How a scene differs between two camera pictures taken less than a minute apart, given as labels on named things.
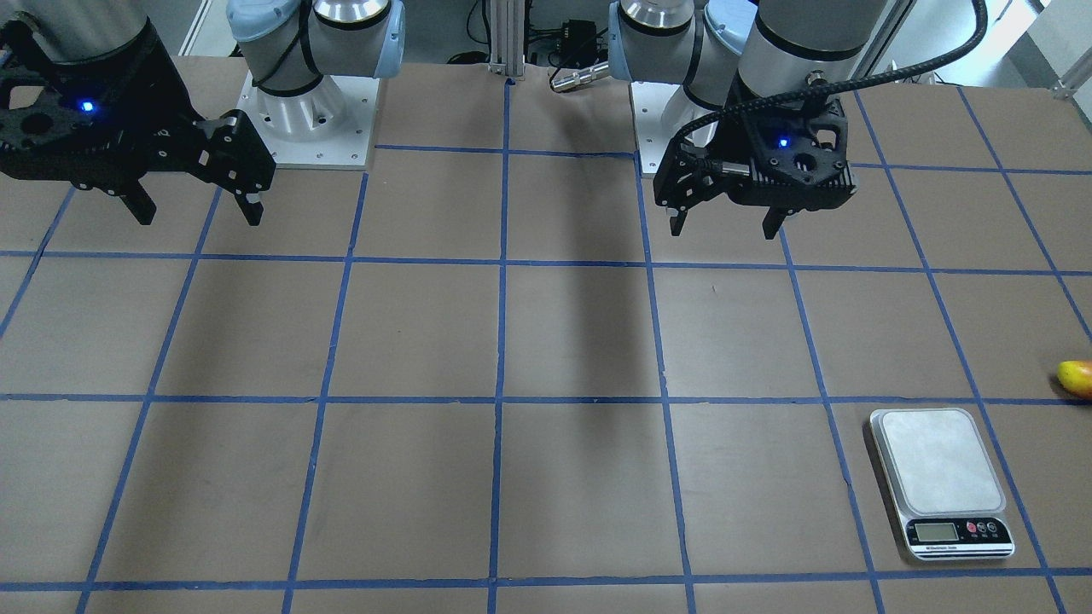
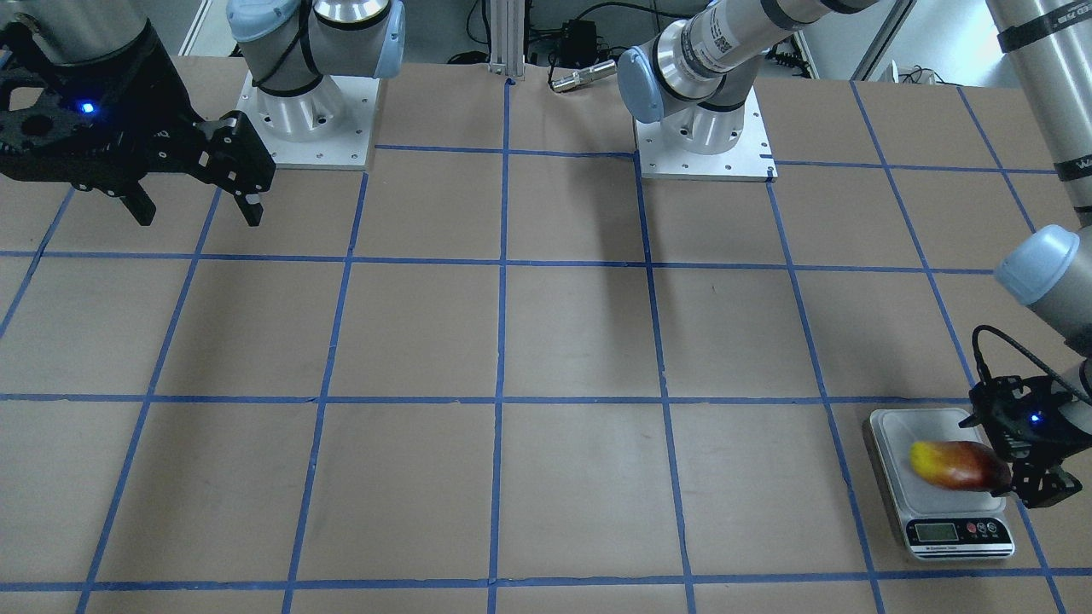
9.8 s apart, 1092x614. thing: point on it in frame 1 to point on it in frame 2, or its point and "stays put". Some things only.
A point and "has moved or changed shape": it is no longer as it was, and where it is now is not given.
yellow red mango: x=1076 y=376 has moved or changed shape
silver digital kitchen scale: x=944 y=483 stays put
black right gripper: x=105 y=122 stays put
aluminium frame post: x=508 y=37 stays put
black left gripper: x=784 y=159 to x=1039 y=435
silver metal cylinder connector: x=577 y=78 stays put
